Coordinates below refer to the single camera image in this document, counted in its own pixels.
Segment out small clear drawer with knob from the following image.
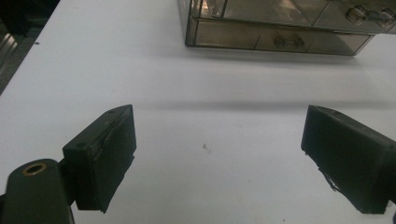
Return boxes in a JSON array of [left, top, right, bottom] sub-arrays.
[[312, 0, 396, 34]]

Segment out smoky clear drawer organizer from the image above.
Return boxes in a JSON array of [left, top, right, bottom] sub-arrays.
[[177, 0, 396, 57]]

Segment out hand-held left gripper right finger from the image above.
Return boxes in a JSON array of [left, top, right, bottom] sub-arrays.
[[300, 105, 396, 215]]

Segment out wide clear drawer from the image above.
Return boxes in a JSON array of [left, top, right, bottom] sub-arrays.
[[193, 19, 374, 54]]

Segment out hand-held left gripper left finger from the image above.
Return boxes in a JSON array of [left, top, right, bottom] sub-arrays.
[[62, 104, 137, 215]]

